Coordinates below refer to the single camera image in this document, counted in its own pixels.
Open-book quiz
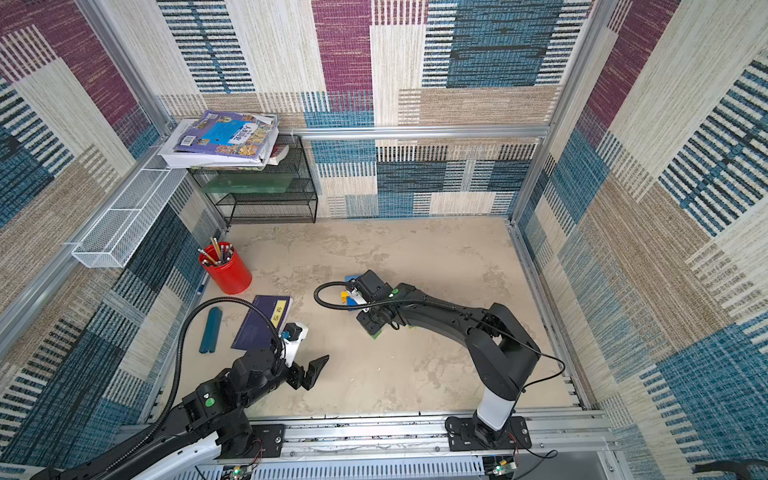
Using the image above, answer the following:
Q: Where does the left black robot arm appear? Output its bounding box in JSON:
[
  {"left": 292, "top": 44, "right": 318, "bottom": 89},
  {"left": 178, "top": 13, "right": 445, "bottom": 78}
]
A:
[{"left": 33, "top": 348, "right": 330, "bottom": 479}]

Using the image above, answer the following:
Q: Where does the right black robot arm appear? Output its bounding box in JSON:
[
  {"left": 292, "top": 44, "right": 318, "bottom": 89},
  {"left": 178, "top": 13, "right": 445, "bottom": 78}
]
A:
[{"left": 354, "top": 283, "right": 541, "bottom": 447}]

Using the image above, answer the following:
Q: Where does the purple notebook yellow label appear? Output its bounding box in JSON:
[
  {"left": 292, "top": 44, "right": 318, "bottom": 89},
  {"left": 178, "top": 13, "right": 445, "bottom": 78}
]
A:
[{"left": 231, "top": 295, "right": 293, "bottom": 351}]

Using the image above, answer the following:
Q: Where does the red pencil cup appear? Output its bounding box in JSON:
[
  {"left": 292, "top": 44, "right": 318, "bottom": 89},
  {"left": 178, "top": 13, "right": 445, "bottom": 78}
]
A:
[{"left": 198, "top": 237, "right": 252, "bottom": 295}]

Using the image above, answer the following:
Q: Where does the stack of books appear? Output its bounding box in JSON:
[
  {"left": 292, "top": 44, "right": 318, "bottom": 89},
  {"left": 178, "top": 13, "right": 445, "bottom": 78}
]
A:
[{"left": 159, "top": 110, "right": 290, "bottom": 170}]

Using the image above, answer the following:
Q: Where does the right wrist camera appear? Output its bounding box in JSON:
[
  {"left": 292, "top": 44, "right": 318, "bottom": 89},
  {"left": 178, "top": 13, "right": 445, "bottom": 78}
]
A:
[{"left": 346, "top": 270, "right": 396, "bottom": 310}]

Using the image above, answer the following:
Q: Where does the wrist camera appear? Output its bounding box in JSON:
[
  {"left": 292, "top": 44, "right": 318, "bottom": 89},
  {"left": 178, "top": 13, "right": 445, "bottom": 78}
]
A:
[
  {"left": 281, "top": 322, "right": 308, "bottom": 367},
  {"left": 346, "top": 270, "right": 396, "bottom": 310}
]

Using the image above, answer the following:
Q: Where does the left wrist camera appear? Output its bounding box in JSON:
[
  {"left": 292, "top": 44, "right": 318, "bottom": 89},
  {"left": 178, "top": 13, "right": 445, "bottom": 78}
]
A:
[{"left": 281, "top": 322, "right": 308, "bottom": 367}]

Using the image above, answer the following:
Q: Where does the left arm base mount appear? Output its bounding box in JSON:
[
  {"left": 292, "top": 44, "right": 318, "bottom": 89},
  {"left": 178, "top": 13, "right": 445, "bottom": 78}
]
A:
[{"left": 220, "top": 423, "right": 286, "bottom": 461}]

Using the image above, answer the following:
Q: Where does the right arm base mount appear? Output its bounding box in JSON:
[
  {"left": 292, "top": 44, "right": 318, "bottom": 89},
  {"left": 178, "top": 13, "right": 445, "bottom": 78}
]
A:
[{"left": 444, "top": 415, "right": 532, "bottom": 451}]

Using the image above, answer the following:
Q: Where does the black wire shelf rack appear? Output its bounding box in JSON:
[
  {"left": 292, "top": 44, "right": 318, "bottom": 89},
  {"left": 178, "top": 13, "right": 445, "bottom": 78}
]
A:
[{"left": 189, "top": 134, "right": 318, "bottom": 226}]

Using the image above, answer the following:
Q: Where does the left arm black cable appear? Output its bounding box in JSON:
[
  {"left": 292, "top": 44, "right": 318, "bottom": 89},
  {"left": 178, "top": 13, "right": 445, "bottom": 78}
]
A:
[{"left": 119, "top": 296, "right": 286, "bottom": 457}]

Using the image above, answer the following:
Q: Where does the white wire mesh basket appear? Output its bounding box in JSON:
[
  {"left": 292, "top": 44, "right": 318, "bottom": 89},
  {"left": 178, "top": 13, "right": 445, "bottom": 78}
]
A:
[{"left": 72, "top": 168, "right": 186, "bottom": 268}]

